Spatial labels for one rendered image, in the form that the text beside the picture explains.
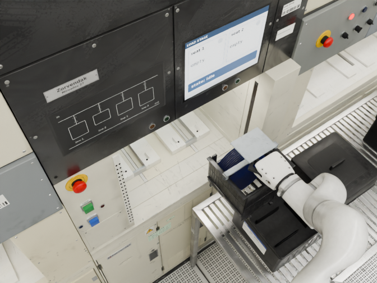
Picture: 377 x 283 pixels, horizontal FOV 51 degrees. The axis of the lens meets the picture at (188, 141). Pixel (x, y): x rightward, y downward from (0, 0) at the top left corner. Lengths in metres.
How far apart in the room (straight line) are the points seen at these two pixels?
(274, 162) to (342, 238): 0.49
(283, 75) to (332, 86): 0.82
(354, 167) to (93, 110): 1.27
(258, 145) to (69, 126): 0.63
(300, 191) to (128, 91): 0.59
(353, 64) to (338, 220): 1.55
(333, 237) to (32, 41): 0.70
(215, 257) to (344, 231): 1.67
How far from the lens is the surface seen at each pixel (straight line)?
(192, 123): 1.82
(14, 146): 0.95
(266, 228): 1.74
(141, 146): 1.75
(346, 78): 2.23
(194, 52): 1.05
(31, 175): 1.04
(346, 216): 0.88
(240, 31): 1.12
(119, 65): 0.92
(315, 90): 2.10
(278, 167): 1.28
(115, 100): 0.99
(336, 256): 0.85
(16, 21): 0.77
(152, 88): 1.03
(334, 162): 1.87
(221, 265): 2.46
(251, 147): 1.31
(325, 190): 1.13
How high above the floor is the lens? 2.33
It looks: 54 degrees down
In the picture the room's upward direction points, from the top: 1 degrees clockwise
